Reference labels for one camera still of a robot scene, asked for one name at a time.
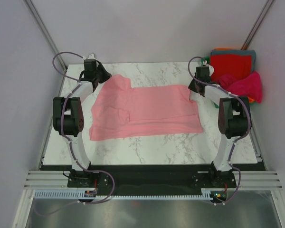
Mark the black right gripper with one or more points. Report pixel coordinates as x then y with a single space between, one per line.
191 87

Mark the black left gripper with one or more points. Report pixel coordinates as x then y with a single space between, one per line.
106 75

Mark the pink t-shirt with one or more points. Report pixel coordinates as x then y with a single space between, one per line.
121 111

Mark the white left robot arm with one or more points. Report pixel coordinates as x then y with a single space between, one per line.
68 116

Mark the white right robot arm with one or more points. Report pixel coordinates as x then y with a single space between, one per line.
234 120

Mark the green plastic bin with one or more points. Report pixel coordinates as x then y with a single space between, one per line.
205 59

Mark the red t-shirt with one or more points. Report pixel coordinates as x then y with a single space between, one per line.
230 64

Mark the magenta t-shirt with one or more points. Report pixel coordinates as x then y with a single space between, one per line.
250 86

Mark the orange t-shirt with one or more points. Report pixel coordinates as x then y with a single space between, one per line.
251 100

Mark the grey t-shirt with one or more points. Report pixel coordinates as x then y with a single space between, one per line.
250 53

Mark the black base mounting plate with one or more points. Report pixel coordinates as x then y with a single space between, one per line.
158 180

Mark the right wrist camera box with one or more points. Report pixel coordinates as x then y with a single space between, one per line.
207 70

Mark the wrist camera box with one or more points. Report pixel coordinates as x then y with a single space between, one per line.
90 63
207 70

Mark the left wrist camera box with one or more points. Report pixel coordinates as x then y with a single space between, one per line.
90 63

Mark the right aluminium frame post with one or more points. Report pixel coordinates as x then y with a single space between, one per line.
257 24

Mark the aluminium frame post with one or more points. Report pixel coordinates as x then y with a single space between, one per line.
41 25
257 24

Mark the left aluminium frame post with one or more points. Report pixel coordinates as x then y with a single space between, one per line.
41 25

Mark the aluminium front rail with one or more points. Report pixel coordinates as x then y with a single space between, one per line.
250 180

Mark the white slotted cable duct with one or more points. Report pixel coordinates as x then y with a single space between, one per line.
84 195

